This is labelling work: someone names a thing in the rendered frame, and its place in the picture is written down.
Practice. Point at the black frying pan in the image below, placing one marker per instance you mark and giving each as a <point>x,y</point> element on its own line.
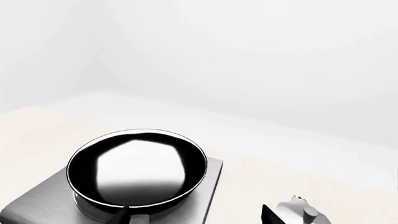
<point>87,168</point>

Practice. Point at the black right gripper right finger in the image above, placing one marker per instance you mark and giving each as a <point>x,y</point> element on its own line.
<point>271,215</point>

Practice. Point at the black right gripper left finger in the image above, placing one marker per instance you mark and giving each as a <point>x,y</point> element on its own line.
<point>119,217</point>

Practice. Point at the grey stove plate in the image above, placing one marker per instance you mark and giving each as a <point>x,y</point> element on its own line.
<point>43,200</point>

